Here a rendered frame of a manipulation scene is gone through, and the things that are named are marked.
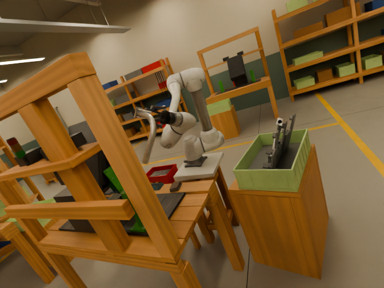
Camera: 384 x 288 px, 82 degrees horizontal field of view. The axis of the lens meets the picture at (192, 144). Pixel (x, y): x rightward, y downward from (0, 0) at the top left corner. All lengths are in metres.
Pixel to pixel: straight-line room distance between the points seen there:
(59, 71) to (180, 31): 6.17
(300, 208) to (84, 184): 1.33
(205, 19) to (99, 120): 6.09
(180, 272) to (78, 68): 1.11
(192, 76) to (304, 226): 1.35
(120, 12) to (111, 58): 1.39
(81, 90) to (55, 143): 0.40
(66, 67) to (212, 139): 1.34
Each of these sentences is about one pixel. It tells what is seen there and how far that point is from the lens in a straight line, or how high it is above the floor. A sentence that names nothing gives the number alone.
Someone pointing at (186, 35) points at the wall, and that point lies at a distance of 7.03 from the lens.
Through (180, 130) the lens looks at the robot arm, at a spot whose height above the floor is 1.41.
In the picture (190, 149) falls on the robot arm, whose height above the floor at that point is 1.07.
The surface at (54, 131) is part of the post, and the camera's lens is 1.31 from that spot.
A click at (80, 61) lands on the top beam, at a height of 1.91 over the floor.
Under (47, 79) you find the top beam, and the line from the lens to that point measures 1.13.
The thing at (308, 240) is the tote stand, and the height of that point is 0.39.
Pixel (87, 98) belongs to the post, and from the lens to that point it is 0.99.
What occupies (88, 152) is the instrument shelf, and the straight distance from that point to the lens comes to 1.28.
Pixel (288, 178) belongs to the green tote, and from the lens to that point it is 1.54.
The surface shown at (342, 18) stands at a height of 1.50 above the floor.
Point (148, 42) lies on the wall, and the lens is 7.49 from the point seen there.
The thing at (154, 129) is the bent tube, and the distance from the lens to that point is 1.08.
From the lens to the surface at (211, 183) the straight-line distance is 1.71.
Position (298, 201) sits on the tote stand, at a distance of 1.62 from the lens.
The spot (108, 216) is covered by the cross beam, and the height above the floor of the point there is 1.21.
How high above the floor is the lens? 1.74
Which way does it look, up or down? 18 degrees down
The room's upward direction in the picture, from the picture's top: 22 degrees counter-clockwise
